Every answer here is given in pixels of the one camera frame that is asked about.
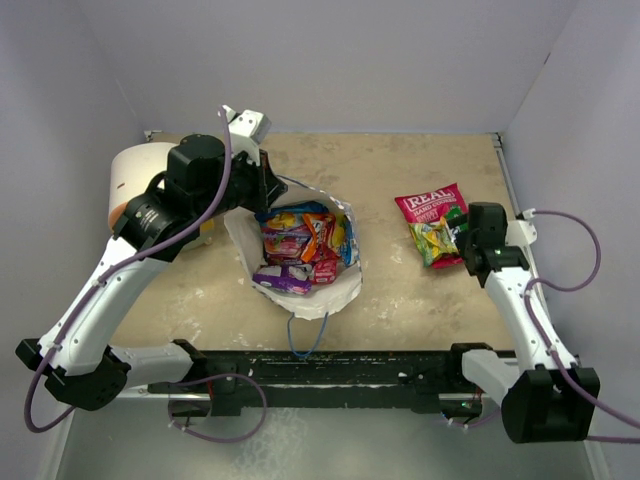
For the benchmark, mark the cream and orange cylinder box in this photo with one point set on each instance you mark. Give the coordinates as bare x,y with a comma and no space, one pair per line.
131,173

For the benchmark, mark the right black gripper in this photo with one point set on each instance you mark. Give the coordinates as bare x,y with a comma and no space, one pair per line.
462,237

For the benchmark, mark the green Fox's candy bag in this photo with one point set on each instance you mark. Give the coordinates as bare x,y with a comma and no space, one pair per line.
436,243

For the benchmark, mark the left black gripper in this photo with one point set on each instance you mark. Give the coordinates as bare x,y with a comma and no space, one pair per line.
268,186

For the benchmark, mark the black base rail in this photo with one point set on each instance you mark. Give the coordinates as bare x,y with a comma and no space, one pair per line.
423,382

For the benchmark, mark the purple snack packet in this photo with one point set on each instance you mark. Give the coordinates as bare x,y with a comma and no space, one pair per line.
284,278

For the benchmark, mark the assorted candy packets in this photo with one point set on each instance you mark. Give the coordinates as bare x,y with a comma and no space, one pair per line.
285,235

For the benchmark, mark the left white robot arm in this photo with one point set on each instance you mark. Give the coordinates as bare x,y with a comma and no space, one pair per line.
201,177

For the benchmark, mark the pink chips bag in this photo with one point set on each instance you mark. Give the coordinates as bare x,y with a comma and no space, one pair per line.
430,206

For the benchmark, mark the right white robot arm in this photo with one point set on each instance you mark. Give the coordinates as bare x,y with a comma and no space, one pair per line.
541,396

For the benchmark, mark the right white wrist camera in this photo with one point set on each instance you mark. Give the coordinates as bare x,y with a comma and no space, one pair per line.
520,233

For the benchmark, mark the checkered paper bag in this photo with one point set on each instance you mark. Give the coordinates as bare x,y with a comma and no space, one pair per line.
323,300

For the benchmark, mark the small red candy packet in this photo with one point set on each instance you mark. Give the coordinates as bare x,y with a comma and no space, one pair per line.
324,272

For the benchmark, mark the orange Fox's candy bag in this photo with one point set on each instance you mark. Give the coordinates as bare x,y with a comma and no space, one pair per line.
317,248

